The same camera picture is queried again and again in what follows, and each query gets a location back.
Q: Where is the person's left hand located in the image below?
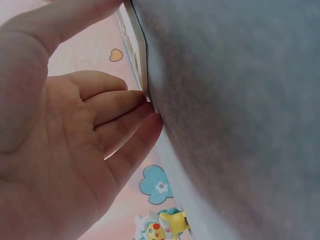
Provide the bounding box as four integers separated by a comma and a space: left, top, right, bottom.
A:
0, 0, 165, 240

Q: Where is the white box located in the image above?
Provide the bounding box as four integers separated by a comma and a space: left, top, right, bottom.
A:
114, 0, 152, 104

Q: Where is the yellow and white toy figure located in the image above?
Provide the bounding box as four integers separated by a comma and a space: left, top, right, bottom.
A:
133, 207, 192, 240

